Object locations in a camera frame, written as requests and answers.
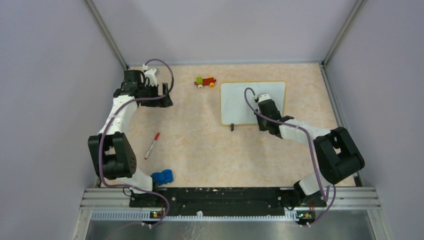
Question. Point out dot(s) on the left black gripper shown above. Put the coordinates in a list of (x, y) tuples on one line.
[(163, 102)]

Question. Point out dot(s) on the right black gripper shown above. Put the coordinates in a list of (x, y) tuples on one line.
[(261, 127)]

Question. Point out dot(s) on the white whiteboard yellow edge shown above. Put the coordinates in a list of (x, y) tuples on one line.
[(233, 107)]

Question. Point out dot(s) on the red white marker pen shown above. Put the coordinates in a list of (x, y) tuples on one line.
[(152, 145)]

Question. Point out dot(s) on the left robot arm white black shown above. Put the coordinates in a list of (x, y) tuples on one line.
[(111, 152)]

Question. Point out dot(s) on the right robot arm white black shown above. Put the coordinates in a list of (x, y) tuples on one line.
[(335, 155)]

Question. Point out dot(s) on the red green brick toy car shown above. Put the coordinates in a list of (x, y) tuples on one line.
[(201, 82)]

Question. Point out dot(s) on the blue toy car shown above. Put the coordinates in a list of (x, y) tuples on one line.
[(164, 177)]

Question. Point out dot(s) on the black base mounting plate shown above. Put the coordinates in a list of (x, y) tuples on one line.
[(226, 201)]

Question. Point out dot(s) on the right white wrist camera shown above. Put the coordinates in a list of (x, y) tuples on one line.
[(262, 98)]

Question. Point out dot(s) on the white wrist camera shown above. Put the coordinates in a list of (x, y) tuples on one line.
[(150, 76), (262, 98)]

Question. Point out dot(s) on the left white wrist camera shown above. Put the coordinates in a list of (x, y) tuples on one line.
[(150, 76)]

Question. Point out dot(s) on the aluminium frame rail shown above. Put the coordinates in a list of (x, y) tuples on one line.
[(113, 204)]

